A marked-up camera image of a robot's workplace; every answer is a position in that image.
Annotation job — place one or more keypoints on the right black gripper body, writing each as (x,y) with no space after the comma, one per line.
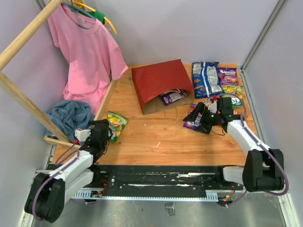
(208,116)

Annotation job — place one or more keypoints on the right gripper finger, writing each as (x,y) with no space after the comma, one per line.
(205,129)
(199,109)

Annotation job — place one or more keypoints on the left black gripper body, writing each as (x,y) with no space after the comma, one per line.
(103,145)

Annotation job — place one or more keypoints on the yellow M&M's packet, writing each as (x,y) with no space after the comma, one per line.
(207,102)

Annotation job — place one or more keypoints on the green snack packet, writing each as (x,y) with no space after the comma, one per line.
(235,93)
(117,122)

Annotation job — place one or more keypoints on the blue Doritos chip bag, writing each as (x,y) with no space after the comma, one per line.
(205,79)

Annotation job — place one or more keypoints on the red paper bag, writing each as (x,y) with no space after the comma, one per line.
(152,80)

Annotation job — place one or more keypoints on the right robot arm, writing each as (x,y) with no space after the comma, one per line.
(263,170)

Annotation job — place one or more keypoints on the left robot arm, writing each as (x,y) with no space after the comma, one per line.
(50,192)

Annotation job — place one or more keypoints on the blue cloth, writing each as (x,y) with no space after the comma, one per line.
(70,115)

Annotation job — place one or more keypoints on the wooden clothes rack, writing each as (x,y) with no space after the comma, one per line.
(39,70)

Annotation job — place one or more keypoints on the pink t-shirt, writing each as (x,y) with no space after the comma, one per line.
(93,55)

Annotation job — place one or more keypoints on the green hanger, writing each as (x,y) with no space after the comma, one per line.
(75,9)

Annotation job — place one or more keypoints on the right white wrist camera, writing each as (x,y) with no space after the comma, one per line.
(212,104)

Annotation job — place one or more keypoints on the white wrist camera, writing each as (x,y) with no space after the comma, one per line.
(212,104)
(82,135)

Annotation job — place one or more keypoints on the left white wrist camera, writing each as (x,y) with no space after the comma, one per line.
(82,135)

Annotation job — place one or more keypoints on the aluminium frame post right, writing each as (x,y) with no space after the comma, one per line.
(265,30)

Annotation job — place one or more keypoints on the aluminium frame post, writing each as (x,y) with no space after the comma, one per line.
(265,30)
(40,4)

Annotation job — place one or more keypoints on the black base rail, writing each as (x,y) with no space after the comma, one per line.
(158,181)

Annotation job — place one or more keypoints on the aluminium frame post left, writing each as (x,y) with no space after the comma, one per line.
(40,4)

